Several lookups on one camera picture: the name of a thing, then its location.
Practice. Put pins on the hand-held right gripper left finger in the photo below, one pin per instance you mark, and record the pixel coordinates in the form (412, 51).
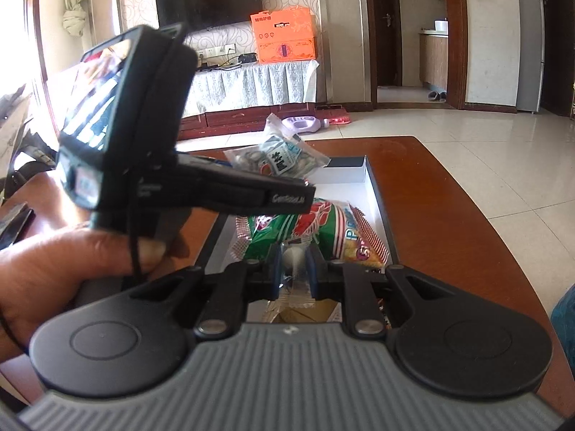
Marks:
(276, 276)

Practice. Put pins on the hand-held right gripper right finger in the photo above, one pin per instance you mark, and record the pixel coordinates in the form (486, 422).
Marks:
(311, 274)

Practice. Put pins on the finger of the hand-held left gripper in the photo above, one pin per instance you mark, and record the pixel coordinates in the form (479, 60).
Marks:
(251, 193)

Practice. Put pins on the clear pink snack packet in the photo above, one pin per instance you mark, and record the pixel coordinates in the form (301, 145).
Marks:
(293, 258)

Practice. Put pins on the brown paper snack packet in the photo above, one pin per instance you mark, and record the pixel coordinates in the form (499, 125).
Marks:
(310, 312)

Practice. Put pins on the green snack bag red label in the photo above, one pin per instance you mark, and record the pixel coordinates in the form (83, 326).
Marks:
(269, 233)

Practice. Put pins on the clear snack packet blue label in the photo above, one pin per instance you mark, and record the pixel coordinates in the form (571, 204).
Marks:
(278, 157)

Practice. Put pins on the grey shallow box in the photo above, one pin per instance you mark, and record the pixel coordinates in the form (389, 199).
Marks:
(341, 175)

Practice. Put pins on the person's left hand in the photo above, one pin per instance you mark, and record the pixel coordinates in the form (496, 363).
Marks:
(54, 269)

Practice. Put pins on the yellow and red snack bag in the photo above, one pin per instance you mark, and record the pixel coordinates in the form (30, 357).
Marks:
(359, 242)

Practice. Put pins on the wooden television cabinet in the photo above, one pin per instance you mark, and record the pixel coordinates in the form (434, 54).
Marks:
(233, 121)

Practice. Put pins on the purple and white bottle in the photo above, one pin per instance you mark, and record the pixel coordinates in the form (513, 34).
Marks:
(305, 125)

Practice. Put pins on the white patterned cabinet cloth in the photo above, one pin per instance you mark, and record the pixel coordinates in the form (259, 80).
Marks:
(251, 87)

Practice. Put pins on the pink floor scale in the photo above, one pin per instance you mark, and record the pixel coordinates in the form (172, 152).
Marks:
(334, 116)

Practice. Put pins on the pale tied curtain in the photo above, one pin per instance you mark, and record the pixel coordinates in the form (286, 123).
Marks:
(76, 4)

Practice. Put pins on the black router box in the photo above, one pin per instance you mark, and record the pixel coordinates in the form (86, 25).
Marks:
(247, 58)

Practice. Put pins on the dark bag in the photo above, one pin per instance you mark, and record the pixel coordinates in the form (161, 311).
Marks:
(27, 175)

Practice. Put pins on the orange cardboard box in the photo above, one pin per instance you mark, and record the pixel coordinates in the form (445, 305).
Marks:
(285, 36)

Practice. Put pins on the wooden kitchen cabinet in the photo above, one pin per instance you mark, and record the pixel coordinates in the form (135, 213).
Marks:
(433, 60)

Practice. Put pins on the white pot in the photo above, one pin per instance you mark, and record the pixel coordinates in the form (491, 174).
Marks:
(441, 25)

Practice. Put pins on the teal cloth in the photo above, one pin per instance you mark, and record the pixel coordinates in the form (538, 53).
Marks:
(564, 318)

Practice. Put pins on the grey refrigerator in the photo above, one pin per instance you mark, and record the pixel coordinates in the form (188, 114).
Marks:
(530, 54)

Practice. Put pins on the white wall socket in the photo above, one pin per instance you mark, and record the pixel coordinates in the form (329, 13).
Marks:
(215, 51)

